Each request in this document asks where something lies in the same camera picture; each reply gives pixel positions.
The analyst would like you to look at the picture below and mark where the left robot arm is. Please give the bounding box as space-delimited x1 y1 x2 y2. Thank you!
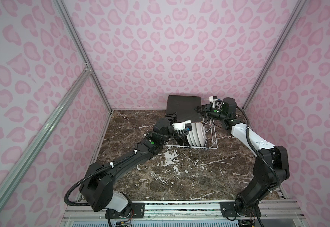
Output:
79 113 177 214

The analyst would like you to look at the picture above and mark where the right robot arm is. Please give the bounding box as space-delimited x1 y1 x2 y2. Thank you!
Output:
195 96 290 216

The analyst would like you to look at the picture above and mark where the white round plate patterned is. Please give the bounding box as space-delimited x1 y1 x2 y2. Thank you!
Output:
201 124 207 145

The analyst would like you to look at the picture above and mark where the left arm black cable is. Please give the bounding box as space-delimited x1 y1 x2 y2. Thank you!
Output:
63 129 188 207

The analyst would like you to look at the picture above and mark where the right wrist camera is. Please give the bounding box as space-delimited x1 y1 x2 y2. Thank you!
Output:
209 96 218 108

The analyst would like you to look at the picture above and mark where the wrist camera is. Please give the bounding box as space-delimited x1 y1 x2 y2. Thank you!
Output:
172 120 192 131
209 96 218 108

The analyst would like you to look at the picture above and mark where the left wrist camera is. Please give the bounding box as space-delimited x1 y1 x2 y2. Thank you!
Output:
172 120 192 131

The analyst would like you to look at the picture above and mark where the white wire dish rack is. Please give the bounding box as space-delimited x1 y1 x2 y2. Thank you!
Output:
164 97 219 150

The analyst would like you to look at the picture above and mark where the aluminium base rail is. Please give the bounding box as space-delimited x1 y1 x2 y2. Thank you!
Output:
58 199 310 227

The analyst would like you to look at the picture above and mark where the aluminium corner post right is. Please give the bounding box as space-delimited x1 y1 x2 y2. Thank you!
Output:
242 0 309 111

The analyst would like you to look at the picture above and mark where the aluminium corner post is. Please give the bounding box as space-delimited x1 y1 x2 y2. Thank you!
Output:
53 0 113 113
242 0 309 111

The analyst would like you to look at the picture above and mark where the aluminium corner post left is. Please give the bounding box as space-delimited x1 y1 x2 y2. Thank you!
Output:
53 0 113 113

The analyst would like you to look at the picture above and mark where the aluminium frame strut left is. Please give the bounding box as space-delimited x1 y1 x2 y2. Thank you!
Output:
0 68 92 213

